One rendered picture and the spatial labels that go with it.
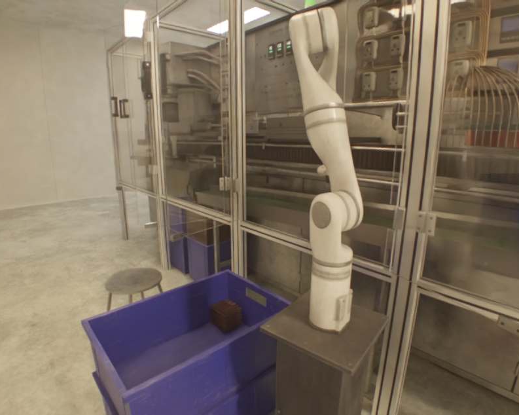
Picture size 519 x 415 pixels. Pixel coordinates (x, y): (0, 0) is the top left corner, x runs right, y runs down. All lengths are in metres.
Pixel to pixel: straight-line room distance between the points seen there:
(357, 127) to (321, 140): 0.92
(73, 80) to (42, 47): 0.61
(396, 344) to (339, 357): 0.45
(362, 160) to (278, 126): 0.45
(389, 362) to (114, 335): 0.95
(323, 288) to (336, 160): 0.29
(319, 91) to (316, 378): 0.65
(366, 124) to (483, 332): 0.99
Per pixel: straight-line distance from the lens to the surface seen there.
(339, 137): 0.68
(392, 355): 1.17
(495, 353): 1.42
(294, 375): 0.84
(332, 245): 0.67
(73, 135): 5.72
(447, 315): 1.40
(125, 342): 1.24
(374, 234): 1.11
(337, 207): 0.65
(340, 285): 0.72
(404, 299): 1.05
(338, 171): 0.71
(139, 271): 1.87
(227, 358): 0.99
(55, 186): 5.72
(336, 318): 0.76
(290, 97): 1.97
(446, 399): 1.54
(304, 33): 0.76
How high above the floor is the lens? 1.00
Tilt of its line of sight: 13 degrees down
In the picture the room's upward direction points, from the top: straight up
